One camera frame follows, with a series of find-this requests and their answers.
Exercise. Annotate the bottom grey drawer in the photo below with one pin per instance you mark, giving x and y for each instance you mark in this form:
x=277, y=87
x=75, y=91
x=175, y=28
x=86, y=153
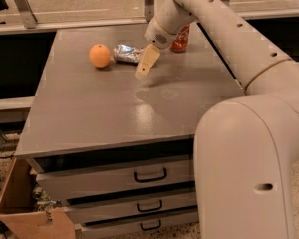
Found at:
x=145, y=224

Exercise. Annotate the middle grey drawer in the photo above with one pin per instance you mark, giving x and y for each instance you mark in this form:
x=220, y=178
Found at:
x=130, y=206

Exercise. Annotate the orange fruit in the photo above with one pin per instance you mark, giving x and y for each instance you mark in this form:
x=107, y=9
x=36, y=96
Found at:
x=99, y=55

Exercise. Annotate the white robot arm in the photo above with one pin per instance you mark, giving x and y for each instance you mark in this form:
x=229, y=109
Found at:
x=244, y=147

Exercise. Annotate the grey drawer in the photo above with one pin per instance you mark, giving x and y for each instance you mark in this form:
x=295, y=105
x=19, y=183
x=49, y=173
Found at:
x=145, y=224
x=130, y=206
x=120, y=177

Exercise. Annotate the left metal bracket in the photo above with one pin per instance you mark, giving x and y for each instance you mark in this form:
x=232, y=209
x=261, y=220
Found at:
x=28, y=18

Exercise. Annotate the red Coca-Cola can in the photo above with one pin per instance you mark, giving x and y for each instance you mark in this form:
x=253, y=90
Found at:
x=179, y=45

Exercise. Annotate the grey drawer cabinet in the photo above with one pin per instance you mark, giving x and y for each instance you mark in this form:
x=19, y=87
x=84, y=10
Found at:
x=84, y=117

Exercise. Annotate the cardboard box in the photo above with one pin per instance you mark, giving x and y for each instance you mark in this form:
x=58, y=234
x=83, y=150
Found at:
x=18, y=210

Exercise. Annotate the middle metal bracket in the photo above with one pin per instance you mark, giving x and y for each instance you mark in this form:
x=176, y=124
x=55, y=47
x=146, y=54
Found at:
x=148, y=9

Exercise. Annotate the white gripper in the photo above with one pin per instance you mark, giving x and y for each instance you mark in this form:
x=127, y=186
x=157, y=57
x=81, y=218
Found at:
x=158, y=36

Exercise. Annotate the top grey drawer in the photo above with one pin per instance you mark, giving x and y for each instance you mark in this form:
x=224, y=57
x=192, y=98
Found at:
x=120, y=177

